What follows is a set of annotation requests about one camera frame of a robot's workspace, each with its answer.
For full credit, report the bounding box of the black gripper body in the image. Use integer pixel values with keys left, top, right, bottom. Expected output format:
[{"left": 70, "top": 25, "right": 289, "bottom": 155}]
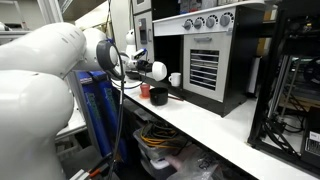
[{"left": 134, "top": 58, "right": 154, "bottom": 74}]

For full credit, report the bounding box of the white bowl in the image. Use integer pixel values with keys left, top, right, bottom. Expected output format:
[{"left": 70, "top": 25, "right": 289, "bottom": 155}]
[{"left": 151, "top": 60, "right": 169, "bottom": 83}]

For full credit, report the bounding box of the translucent orange cup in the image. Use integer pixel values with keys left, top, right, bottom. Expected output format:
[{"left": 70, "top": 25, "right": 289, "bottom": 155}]
[{"left": 139, "top": 83, "right": 152, "bottom": 98}]

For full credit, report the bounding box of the black mug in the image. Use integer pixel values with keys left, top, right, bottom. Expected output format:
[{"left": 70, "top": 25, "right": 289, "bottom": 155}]
[{"left": 148, "top": 86, "right": 170, "bottom": 107}]

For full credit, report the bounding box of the white mug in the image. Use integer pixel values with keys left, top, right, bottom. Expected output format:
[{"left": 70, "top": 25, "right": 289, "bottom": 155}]
[{"left": 167, "top": 71, "right": 183, "bottom": 88}]

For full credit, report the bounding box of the white toy refrigerator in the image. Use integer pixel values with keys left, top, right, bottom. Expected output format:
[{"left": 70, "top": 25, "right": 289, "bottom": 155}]
[{"left": 130, "top": 0, "right": 156, "bottom": 80}]

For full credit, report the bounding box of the wooden stick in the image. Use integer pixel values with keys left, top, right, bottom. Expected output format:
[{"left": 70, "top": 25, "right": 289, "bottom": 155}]
[{"left": 167, "top": 94, "right": 185, "bottom": 102}]

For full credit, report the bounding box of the blue hockey box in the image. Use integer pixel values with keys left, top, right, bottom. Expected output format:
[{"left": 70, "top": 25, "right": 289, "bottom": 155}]
[
  {"left": 89, "top": 69, "right": 130, "bottom": 162},
  {"left": 74, "top": 70, "right": 113, "bottom": 158}
]

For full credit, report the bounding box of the pink plastic item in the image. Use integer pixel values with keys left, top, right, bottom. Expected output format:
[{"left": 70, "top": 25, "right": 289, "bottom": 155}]
[{"left": 165, "top": 144, "right": 203, "bottom": 169}]

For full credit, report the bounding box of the clear plastic bag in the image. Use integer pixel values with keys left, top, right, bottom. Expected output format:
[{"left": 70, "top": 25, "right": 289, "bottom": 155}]
[{"left": 165, "top": 146, "right": 225, "bottom": 180}]

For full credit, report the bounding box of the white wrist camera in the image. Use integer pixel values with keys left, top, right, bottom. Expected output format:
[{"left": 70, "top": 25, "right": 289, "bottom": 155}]
[{"left": 131, "top": 47, "right": 149, "bottom": 61}]

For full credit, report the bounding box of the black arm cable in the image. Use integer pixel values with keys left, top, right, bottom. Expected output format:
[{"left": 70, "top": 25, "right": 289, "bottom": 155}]
[{"left": 105, "top": 39, "right": 148, "bottom": 180}]

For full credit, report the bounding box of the yellow cable bundle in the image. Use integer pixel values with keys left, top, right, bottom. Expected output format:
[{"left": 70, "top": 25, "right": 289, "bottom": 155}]
[{"left": 139, "top": 128, "right": 178, "bottom": 148}]

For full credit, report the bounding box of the clear plastic cable bin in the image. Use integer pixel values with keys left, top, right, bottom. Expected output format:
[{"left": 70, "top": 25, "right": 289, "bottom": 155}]
[{"left": 132, "top": 122, "right": 188, "bottom": 162}]

